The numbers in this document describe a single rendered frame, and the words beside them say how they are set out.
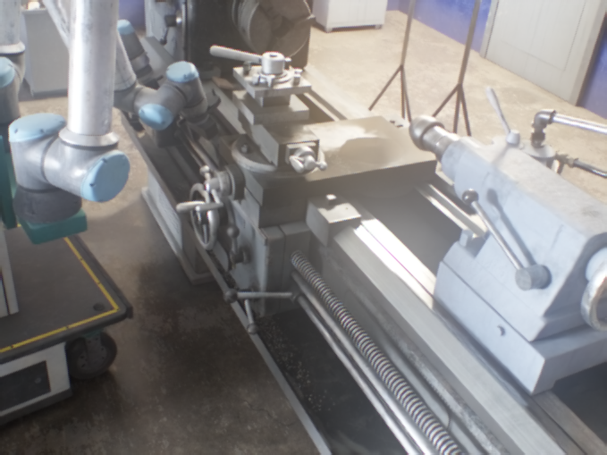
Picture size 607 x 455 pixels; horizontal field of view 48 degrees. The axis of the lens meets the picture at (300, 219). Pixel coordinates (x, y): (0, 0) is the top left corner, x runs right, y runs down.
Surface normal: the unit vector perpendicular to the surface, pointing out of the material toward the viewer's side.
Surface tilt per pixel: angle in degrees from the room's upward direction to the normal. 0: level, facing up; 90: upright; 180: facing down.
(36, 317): 0
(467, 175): 86
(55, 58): 90
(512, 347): 90
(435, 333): 36
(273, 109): 0
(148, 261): 0
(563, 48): 90
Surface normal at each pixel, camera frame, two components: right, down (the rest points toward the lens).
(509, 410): -0.46, -0.58
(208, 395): 0.08, -0.84
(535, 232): -0.85, -0.03
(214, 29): 0.44, 0.51
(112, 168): 0.85, 0.40
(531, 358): -0.89, 0.18
